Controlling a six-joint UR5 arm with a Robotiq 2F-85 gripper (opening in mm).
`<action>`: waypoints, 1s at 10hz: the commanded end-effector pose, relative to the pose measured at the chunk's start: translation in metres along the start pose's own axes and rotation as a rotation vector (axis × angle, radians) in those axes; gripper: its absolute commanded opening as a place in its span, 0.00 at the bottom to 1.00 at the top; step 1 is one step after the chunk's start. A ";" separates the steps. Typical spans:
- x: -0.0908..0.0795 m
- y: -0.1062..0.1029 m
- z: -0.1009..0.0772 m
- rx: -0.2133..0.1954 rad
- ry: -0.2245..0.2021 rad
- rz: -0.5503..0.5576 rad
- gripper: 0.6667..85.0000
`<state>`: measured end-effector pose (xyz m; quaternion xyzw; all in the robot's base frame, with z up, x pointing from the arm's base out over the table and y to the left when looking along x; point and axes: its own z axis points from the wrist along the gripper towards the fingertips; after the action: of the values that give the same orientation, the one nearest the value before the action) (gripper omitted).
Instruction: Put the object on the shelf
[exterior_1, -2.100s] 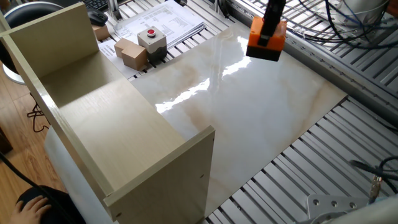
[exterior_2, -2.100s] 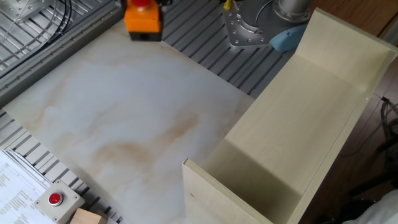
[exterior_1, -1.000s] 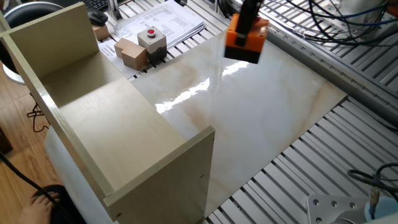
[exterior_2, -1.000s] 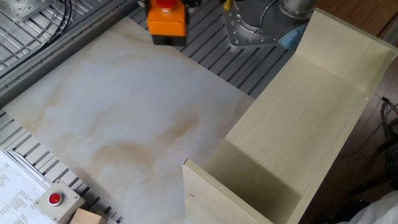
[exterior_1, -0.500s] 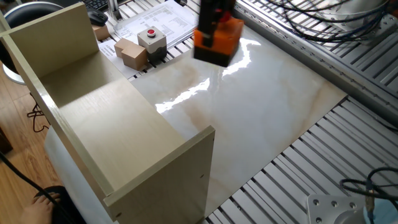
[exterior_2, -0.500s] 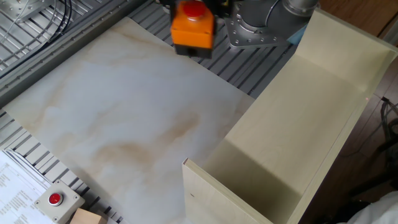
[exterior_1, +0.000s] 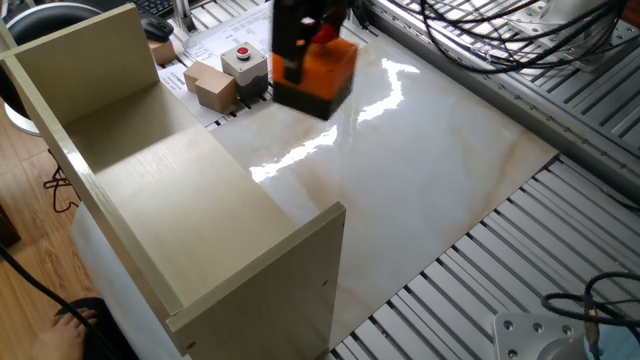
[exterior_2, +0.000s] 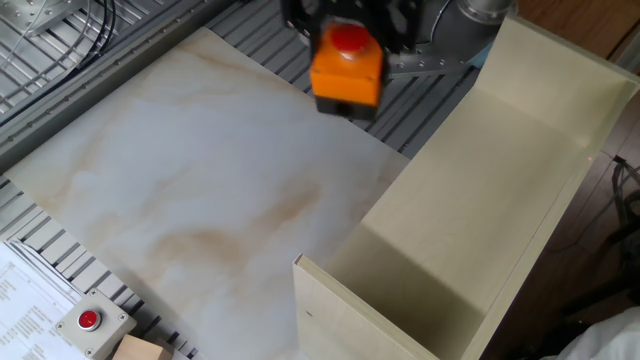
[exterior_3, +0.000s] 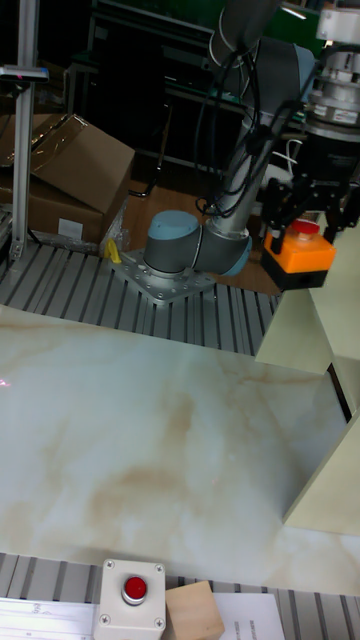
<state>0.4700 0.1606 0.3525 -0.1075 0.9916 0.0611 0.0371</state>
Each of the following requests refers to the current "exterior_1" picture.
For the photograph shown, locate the glossy marble pattern board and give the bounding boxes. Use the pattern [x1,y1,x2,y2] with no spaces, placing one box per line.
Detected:
[209,34,559,351]

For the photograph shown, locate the aluminium mounting bracket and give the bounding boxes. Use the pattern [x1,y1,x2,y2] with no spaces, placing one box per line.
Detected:
[509,0,626,71]

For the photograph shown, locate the stack of printed paper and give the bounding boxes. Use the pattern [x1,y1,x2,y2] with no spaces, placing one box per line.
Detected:
[182,2,276,71]

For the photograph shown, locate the black slipper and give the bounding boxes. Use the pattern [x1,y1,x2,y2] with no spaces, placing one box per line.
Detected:
[54,297,139,360]

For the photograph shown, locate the metal stand post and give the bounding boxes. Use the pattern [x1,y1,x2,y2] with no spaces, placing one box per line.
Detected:
[172,0,197,34]

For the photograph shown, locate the orange emergency stop button box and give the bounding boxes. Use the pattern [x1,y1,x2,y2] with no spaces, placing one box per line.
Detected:
[272,22,360,122]

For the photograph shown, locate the dark brown furniture base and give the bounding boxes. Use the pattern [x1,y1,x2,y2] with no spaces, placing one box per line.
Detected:
[0,203,22,249]

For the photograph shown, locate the black computer mouse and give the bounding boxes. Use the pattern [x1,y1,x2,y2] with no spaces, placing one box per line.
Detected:
[138,12,175,44]

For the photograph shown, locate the large plain wooden block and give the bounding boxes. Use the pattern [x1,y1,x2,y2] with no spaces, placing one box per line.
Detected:
[194,69,239,115]

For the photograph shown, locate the thick black gripper cable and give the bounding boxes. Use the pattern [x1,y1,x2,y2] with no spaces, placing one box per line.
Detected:
[418,0,629,75]

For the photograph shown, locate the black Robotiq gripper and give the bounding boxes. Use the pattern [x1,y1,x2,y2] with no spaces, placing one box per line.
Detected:
[272,0,351,86]

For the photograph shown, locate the beige wooden shelf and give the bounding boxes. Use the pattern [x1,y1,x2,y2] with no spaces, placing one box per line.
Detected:
[0,3,347,360]

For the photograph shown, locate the thick black floor cable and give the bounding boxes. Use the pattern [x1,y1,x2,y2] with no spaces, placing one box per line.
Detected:
[0,243,109,360]

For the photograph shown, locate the bundle of thin cables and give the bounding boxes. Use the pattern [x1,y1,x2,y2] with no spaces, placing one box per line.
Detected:
[389,0,640,76]

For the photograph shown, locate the black cable with metal plug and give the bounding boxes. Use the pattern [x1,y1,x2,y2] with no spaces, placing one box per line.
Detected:
[541,271,640,346]

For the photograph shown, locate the black keyboard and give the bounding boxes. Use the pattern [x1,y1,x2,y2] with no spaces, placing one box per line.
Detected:
[130,0,176,20]

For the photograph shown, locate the thin black floor wires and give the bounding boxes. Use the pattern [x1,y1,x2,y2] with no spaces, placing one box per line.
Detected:
[42,149,82,215]

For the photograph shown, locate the grey box with red button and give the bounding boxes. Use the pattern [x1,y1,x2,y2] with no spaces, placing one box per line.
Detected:
[220,41,274,100]

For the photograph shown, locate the bare human foot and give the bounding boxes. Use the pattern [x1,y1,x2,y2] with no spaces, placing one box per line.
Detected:
[30,307,99,360]

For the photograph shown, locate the black office chair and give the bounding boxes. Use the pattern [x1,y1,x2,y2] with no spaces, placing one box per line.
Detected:
[0,2,104,137]

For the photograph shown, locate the single printed paper sheet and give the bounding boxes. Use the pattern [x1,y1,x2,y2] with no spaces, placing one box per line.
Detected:
[157,63,224,129]

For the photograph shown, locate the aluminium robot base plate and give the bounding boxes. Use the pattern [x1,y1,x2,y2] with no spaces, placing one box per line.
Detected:
[493,312,589,360]

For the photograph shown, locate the small plain wooden block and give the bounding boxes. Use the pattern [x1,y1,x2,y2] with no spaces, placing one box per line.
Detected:
[183,60,219,94]

